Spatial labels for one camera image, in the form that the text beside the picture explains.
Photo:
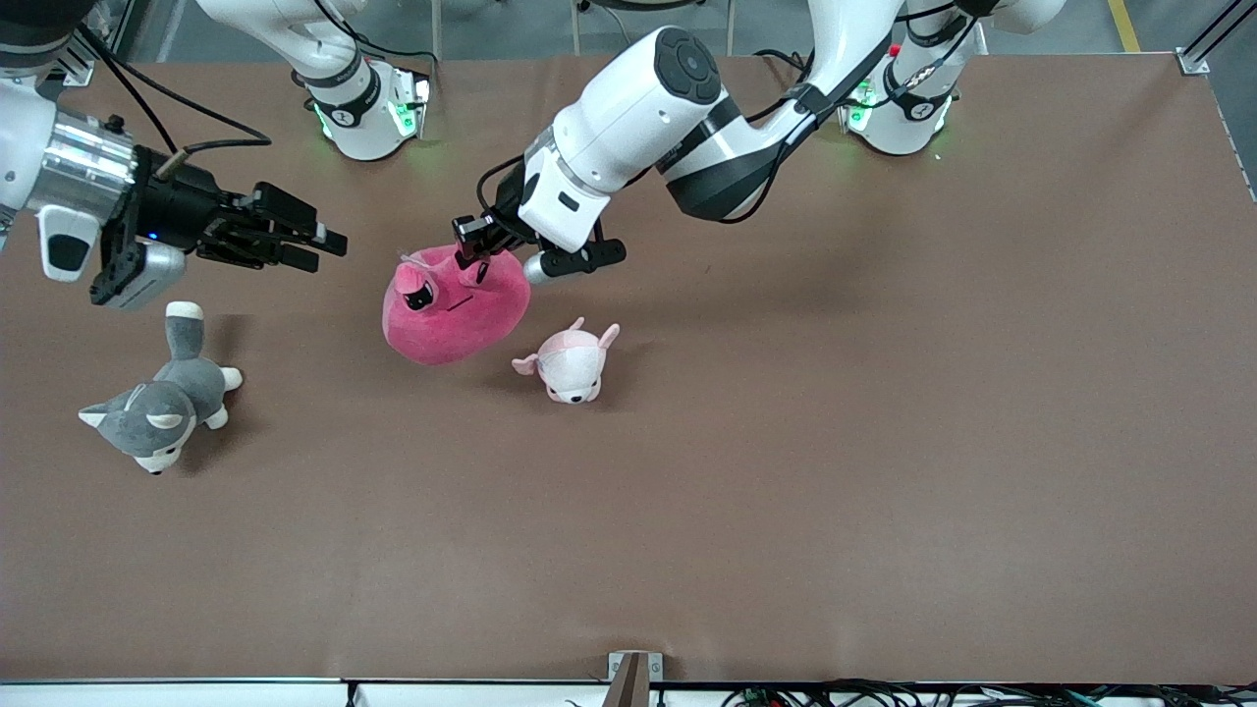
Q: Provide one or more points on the small pale pink plush animal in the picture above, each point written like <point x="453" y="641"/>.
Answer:
<point x="570" y="368"/>

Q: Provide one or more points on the black stand base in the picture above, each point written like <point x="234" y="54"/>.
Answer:
<point x="638" y="4"/>

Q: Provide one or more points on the white table edge rail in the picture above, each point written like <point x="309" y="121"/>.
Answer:
<point x="196" y="695"/>

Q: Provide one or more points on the grey white husky plush toy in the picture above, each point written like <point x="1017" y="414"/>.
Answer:
<point x="167" y="403"/>

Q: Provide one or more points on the aluminium profile with bracket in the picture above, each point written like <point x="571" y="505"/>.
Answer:
<point x="1193" y="61"/>

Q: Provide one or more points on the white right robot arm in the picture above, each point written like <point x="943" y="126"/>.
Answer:
<point x="344" y="108"/>

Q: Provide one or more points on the round hot pink plush toy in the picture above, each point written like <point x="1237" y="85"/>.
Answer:
<point x="442" y="329"/>

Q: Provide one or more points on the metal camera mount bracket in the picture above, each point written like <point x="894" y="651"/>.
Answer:
<point x="628" y="687"/>

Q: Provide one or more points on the thin metal post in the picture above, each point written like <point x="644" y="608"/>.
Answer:
<point x="577" y="29"/>
<point x="731" y="29"/>
<point x="436" y="29"/>

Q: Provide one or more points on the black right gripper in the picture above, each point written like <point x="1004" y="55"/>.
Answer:
<point x="183" y="209"/>

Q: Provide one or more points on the brown table mat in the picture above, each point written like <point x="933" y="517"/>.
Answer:
<point x="687" y="540"/>

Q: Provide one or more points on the aluminium frame post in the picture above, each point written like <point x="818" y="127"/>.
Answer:
<point x="79" y="69"/>

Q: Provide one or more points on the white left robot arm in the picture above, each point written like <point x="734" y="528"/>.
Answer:
<point x="628" y="108"/>

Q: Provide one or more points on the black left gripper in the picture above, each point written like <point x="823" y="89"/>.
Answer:
<point x="505" y="222"/>

